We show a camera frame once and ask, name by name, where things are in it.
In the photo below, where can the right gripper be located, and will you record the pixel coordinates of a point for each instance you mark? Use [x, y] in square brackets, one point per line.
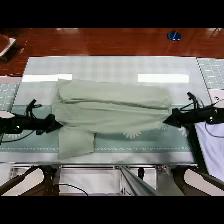
[180, 117]

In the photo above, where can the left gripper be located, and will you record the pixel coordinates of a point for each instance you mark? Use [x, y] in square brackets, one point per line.
[46, 124]

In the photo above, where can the pale green shirt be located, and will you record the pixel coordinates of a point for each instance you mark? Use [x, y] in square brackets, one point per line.
[110, 110]

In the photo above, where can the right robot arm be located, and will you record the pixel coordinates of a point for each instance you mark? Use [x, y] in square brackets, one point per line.
[206, 115]

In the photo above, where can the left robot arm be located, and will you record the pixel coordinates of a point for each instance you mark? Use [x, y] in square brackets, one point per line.
[16, 124]

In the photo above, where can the white garment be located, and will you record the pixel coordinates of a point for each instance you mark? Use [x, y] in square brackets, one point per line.
[211, 150]

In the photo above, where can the blue round object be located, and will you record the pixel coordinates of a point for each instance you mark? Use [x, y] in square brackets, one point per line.
[174, 35]

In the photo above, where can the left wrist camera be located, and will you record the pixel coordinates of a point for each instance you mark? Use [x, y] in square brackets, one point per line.
[32, 107]

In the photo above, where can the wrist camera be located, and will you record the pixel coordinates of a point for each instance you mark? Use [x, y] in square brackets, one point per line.
[194, 100]
[32, 107]

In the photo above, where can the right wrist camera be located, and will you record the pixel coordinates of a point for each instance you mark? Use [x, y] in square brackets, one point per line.
[194, 100]

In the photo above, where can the silver frame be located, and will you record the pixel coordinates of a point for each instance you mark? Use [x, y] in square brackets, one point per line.
[133, 180]

